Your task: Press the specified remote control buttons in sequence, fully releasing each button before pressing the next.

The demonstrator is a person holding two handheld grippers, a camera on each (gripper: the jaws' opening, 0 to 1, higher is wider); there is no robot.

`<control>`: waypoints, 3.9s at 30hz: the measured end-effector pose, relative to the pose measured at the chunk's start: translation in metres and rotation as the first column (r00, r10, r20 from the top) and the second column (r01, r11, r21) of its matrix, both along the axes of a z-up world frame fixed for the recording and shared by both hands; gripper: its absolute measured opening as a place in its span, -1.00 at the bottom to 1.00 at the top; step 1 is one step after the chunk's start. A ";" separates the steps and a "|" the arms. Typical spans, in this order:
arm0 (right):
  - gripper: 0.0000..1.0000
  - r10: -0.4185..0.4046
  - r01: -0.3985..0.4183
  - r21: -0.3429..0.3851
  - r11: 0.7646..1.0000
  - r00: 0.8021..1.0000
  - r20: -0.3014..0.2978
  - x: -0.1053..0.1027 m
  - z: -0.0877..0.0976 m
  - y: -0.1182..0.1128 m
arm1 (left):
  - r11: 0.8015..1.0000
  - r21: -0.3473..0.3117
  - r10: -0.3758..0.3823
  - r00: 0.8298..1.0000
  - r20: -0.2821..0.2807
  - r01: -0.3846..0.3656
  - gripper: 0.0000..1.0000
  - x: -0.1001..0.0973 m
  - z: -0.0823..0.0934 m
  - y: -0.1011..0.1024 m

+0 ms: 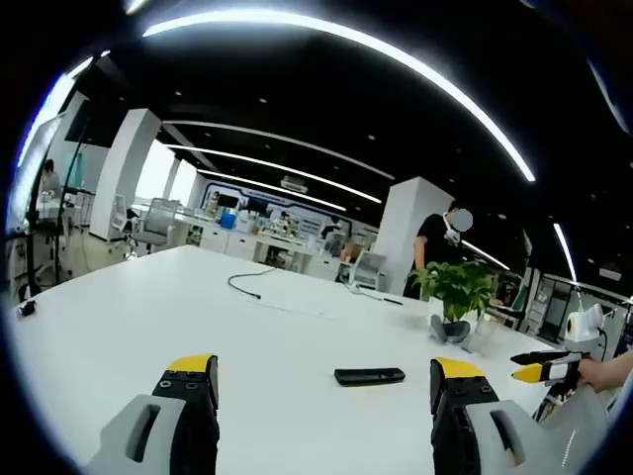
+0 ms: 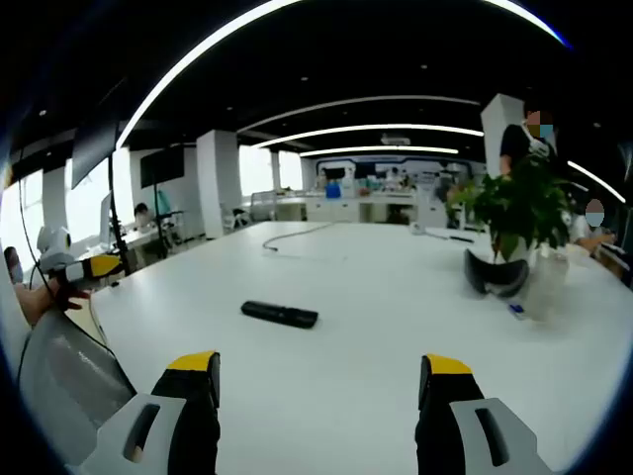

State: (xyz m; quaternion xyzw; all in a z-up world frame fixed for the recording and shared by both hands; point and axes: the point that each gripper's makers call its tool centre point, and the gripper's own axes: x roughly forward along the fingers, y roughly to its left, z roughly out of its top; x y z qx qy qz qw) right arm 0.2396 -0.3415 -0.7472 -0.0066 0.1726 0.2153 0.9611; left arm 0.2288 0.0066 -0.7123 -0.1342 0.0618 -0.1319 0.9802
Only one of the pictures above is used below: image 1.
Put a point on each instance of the white square pillar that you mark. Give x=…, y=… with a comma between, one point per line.
x=410, y=227
x=123, y=173

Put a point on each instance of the white office chair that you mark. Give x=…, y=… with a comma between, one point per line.
x=153, y=222
x=119, y=218
x=368, y=269

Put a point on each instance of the black pen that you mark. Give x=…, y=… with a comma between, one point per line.
x=391, y=300

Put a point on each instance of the person's right hand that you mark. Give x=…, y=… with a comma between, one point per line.
x=598, y=375

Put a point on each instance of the small black object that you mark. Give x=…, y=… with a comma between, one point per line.
x=27, y=308

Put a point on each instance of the green potted plant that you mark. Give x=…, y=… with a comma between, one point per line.
x=455, y=289

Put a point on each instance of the grey curved object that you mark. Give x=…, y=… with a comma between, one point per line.
x=437, y=329

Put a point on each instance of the thick black tripod stand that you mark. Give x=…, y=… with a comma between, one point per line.
x=32, y=257

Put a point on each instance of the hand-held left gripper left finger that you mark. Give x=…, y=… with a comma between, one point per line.
x=193, y=396

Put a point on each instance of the clear plastic cup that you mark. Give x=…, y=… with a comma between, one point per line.
x=487, y=336

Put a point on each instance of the long ceiling light strip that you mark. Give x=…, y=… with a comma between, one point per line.
x=257, y=15

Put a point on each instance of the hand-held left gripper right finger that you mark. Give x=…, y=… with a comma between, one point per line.
x=455, y=396

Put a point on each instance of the black remote control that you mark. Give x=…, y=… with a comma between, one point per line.
x=368, y=377

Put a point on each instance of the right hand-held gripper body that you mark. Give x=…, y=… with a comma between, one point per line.
x=586, y=324

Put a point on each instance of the blue container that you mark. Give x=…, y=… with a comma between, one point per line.
x=227, y=220

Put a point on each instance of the thin black stand pole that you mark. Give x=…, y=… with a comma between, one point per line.
x=63, y=208

